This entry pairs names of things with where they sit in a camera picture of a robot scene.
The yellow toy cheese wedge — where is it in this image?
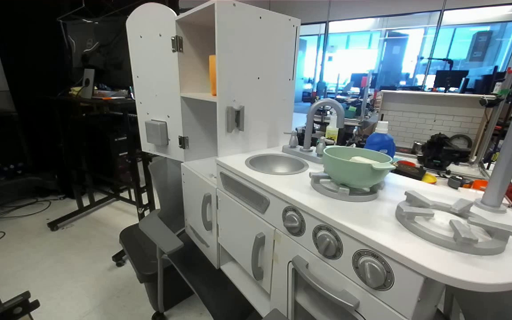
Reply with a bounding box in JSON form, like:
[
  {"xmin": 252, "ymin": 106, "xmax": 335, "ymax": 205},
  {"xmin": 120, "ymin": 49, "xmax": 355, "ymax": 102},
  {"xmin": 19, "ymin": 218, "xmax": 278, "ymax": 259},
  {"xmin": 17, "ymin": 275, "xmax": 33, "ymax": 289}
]
[{"xmin": 207, "ymin": 54, "xmax": 218, "ymax": 99}]

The white tall cupboard door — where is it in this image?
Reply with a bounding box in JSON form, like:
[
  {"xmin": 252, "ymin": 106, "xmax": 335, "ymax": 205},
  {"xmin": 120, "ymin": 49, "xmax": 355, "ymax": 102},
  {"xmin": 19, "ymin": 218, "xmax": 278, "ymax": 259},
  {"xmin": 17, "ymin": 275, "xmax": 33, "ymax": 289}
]
[{"xmin": 125, "ymin": 3, "xmax": 184, "ymax": 164}]

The grey toy phone holder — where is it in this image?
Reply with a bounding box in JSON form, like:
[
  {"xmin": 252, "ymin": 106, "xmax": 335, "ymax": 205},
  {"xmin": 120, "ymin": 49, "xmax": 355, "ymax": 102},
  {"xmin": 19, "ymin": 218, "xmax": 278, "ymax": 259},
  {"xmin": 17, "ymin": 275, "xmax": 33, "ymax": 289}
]
[{"xmin": 225, "ymin": 106, "xmax": 246, "ymax": 134}]

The grey toy faucet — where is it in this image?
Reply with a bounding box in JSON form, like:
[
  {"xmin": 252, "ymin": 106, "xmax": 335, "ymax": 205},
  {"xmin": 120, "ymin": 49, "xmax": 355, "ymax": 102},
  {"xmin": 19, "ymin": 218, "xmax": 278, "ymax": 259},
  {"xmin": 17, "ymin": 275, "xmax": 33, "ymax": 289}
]
[{"xmin": 282, "ymin": 99, "xmax": 346, "ymax": 166}]

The grey stove knob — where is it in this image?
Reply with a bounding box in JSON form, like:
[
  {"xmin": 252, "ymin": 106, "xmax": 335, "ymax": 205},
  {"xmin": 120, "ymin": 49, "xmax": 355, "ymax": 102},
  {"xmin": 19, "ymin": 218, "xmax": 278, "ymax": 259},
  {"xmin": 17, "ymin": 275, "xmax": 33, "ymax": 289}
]
[
  {"xmin": 280, "ymin": 205, "xmax": 307, "ymax": 239},
  {"xmin": 310, "ymin": 223, "xmax": 344, "ymax": 262},
  {"xmin": 349, "ymin": 248, "xmax": 396, "ymax": 292}
]

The white sink cabinet door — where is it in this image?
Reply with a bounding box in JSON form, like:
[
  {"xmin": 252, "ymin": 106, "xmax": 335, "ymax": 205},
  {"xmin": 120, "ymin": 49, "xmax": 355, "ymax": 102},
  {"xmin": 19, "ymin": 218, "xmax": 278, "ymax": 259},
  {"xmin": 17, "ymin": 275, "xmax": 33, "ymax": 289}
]
[{"xmin": 216, "ymin": 191, "xmax": 277, "ymax": 298}]

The grey toy stove burner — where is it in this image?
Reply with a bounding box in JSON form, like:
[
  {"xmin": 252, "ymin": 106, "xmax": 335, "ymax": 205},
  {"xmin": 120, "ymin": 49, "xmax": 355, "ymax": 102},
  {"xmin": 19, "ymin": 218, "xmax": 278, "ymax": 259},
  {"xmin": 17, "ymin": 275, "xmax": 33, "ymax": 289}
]
[
  {"xmin": 307, "ymin": 171, "xmax": 381, "ymax": 203},
  {"xmin": 394, "ymin": 191, "xmax": 512, "ymax": 257}
]

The white short fridge door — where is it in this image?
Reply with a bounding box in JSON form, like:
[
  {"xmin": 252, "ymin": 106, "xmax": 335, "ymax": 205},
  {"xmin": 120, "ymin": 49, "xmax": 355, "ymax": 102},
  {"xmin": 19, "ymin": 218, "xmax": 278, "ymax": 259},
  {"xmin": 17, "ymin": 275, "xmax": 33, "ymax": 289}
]
[{"xmin": 179, "ymin": 163, "xmax": 220, "ymax": 269}]

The small yellow-green bottle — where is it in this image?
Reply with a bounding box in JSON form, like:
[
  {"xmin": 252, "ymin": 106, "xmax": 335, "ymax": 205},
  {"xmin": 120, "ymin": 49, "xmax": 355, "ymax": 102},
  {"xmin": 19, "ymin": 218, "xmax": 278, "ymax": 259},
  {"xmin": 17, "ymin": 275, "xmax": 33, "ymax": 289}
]
[{"xmin": 325, "ymin": 115, "xmax": 341, "ymax": 145}]

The grey office chair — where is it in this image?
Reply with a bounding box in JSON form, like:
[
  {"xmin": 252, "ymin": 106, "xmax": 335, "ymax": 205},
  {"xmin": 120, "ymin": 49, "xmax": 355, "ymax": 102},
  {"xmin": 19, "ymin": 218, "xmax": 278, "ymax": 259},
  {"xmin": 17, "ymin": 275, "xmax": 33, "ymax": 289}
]
[{"xmin": 111, "ymin": 155, "xmax": 257, "ymax": 320}]

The pale green colander bowl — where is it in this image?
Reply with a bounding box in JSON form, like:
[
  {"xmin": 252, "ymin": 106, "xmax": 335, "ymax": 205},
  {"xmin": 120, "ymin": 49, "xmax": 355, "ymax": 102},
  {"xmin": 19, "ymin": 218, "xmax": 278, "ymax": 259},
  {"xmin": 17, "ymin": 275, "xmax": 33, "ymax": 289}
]
[{"xmin": 321, "ymin": 145, "xmax": 397, "ymax": 193}]

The white toy kitchen unit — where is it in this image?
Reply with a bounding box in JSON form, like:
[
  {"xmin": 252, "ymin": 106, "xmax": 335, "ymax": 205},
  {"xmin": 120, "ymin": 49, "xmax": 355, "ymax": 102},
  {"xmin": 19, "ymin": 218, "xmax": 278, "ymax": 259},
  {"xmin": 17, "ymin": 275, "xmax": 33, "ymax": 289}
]
[{"xmin": 173, "ymin": 0, "xmax": 512, "ymax": 320}]

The blue bottle white cap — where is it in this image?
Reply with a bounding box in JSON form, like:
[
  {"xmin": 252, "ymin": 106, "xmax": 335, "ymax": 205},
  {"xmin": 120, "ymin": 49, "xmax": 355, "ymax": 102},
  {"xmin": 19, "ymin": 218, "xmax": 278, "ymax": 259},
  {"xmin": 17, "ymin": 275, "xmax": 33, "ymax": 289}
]
[{"xmin": 362, "ymin": 120, "xmax": 397, "ymax": 159}]

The toy oven door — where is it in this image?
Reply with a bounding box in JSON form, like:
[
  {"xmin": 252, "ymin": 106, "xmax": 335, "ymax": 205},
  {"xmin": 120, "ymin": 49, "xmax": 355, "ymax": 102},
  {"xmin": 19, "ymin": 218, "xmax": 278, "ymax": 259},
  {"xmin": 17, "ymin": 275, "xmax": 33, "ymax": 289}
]
[{"xmin": 269, "ymin": 230, "xmax": 412, "ymax": 320}]

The black standing desk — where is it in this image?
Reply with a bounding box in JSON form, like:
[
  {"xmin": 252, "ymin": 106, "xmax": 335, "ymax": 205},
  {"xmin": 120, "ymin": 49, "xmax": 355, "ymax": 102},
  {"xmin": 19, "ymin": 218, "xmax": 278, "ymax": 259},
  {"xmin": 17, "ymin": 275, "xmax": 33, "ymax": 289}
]
[{"xmin": 45, "ymin": 95, "xmax": 156, "ymax": 234}]

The white brick pattern counter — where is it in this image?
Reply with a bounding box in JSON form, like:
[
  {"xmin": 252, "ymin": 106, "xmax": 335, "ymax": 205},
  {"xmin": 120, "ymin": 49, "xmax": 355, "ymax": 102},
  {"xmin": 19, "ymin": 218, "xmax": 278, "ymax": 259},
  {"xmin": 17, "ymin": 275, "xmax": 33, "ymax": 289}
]
[{"xmin": 378, "ymin": 90, "xmax": 497, "ymax": 150}]

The black bag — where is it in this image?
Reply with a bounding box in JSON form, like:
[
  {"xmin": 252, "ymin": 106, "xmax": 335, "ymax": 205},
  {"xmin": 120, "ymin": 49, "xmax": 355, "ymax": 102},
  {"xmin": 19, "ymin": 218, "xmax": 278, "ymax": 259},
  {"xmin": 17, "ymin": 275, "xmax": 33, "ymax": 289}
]
[{"xmin": 417, "ymin": 132, "xmax": 476, "ymax": 171}]

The dark screen on desk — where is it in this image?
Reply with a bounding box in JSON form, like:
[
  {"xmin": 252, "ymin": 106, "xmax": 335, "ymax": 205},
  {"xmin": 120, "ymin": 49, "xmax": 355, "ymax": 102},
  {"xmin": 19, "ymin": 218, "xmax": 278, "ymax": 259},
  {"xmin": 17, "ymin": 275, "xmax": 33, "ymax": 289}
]
[{"xmin": 58, "ymin": 15, "xmax": 134, "ymax": 91}]

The small black background monitor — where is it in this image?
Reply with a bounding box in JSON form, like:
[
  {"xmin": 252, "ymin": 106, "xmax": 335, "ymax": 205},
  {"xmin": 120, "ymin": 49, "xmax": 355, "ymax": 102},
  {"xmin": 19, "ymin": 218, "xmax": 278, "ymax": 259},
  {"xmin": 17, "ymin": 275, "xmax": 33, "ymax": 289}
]
[{"xmin": 431, "ymin": 70, "xmax": 469, "ymax": 93}]

